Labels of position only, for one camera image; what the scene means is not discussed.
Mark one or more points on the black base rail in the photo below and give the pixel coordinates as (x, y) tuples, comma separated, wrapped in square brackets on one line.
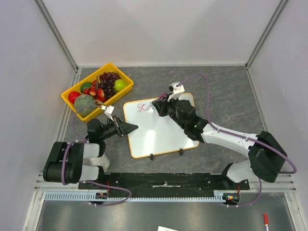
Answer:
[(169, 185)]

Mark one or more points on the light green apple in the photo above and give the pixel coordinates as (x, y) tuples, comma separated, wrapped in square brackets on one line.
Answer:
[(119, 85)]

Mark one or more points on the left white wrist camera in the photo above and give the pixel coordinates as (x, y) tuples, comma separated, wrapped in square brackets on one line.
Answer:
[(108, 110)]

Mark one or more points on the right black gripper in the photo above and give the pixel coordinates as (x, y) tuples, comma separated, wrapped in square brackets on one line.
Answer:
[(161, 108)]

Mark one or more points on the white paper sheet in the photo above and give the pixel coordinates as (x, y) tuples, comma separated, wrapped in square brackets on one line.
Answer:
[(161, 228)]

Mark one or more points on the dark purple grape bunch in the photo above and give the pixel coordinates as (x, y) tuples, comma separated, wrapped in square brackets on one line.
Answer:
[(107, 82)]

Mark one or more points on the yellow-framed whiteboard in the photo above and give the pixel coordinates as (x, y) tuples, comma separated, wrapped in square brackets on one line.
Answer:
[(154, 135)]

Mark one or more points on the red pen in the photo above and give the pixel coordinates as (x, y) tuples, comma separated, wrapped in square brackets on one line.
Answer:
[(266, 222)]

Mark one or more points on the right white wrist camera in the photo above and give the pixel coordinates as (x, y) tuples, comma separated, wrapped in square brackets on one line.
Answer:
[(176, 89)]

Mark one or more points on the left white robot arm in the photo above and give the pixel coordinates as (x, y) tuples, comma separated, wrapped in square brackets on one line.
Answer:
[(65, 162)]

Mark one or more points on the green lime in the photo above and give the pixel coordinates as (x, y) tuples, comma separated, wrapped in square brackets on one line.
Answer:
[(85, 86)]

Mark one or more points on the white whiteboard eraser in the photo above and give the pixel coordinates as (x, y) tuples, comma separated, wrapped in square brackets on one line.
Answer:
[(102, 161)]

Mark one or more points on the green netted melon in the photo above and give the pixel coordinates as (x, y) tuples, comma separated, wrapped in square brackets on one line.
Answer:
[(84, 104)]

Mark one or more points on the red cherry bunch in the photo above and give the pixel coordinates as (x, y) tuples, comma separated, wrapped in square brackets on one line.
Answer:
[(96, 92)]

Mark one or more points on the red apple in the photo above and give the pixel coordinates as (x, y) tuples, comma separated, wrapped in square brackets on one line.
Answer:
[(73, 95)]

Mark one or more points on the white slotted cable duct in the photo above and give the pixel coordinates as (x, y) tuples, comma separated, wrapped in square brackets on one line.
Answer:
[(95, 197)]

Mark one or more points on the purple whiteboard marker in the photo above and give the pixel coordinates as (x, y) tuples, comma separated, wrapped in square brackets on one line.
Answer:
[(160, 97)]

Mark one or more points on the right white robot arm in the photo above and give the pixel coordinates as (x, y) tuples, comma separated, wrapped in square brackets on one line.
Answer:
[(265, 157)]

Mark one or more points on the yellow plastic fruit bin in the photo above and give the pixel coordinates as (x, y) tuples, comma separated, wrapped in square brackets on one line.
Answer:
[(110, 67)]

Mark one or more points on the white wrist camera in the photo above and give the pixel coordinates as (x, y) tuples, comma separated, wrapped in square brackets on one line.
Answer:
[(108, 110), (176, 89)]

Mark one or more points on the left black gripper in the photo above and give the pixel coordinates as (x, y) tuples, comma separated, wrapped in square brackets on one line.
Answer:
[(123, 128)]

